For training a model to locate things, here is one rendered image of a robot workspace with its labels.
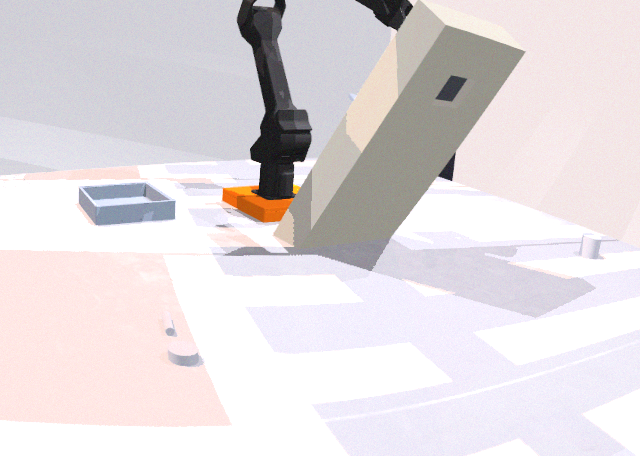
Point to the pale blue square tray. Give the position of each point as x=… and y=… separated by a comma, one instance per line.
x=120, y=203

